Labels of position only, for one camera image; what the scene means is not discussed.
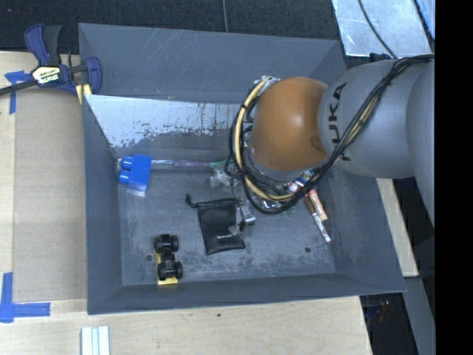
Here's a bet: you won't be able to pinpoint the small white toy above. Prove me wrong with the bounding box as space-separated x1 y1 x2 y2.
209 168 232 189

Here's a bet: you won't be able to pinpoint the orange tube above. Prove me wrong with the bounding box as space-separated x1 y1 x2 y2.
307 189 329 223

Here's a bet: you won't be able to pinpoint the white pen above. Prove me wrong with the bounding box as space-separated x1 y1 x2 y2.
304 197 333 244

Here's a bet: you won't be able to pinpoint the purple and green stick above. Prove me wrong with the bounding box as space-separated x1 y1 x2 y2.
150 158 232 170

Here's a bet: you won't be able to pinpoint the yellow toy car black wheels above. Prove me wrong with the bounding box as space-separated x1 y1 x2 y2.
152 233 185 288

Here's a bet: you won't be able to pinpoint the blue toy brick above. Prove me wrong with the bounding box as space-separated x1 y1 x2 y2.
117 153 153 195

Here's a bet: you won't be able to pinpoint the grey metal bin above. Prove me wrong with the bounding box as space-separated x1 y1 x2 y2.
77 22 408 316

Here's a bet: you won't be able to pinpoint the pale wood flat board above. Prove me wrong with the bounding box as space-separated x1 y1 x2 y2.
13 89 89 303

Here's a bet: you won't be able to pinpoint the black drawstring pouch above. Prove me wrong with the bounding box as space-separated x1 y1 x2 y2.
184 194 247 257

